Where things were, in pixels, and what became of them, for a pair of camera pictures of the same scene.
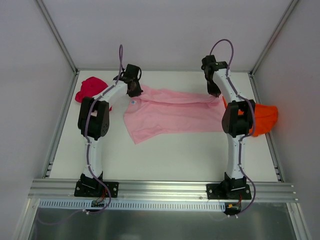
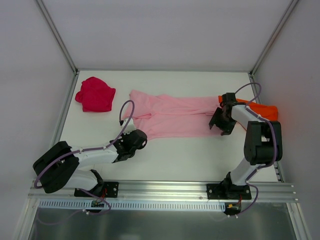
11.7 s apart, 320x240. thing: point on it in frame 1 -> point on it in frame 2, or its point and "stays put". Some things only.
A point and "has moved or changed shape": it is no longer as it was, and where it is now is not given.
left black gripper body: x=134 y=85 -> x=124 y=149
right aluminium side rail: x=268 y=137 stays put
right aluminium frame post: x=259 y=59 stays put
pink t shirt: x=156 y=111 has moved or changed shape
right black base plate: x=228 y=191 stays put
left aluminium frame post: x=57 y=35 stays put
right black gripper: x=213 y=83 -> x=219 y=121
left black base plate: x=89 y=188 stays put
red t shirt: x=90 y=87 stays put
